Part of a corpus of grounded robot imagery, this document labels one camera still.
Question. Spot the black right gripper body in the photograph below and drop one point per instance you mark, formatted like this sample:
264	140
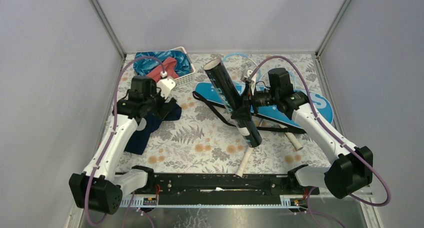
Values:
266	97

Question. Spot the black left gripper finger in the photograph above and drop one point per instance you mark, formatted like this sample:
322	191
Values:
167	111
148	123

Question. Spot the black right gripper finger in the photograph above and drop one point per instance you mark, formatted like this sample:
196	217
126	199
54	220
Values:
245	96
242	113

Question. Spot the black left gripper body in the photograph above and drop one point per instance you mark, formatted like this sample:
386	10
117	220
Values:
155	101

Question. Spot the black shuttlecock tube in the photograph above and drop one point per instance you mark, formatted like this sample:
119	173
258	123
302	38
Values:
224	86

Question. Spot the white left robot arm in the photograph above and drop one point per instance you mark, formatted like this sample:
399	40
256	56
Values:
97	188

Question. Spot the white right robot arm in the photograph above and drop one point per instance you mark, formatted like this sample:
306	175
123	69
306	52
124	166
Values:
350	166

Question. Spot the navy blue cloth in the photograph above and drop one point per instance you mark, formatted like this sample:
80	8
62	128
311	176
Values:
139	139

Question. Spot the teal leaf-patterned cloth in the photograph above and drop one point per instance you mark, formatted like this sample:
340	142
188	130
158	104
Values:
149	62

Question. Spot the white perforated plastic basket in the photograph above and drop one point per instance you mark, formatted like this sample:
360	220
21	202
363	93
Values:
185	75

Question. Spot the blue racket cover bag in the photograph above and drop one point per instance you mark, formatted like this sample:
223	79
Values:
322	105

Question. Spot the salmon pink towel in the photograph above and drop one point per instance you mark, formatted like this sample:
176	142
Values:
170	64

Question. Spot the floral patterned table mat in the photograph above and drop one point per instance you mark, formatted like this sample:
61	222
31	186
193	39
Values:
199	142

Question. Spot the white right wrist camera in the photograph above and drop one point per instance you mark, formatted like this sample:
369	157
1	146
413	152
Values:
248	78

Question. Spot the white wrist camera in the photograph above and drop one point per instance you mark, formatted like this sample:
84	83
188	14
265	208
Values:
166	85
248	78

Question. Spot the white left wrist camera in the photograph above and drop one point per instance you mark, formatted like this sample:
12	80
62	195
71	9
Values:
166	85

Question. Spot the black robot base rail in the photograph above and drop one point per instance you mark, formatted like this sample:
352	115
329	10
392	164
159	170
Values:
190	189

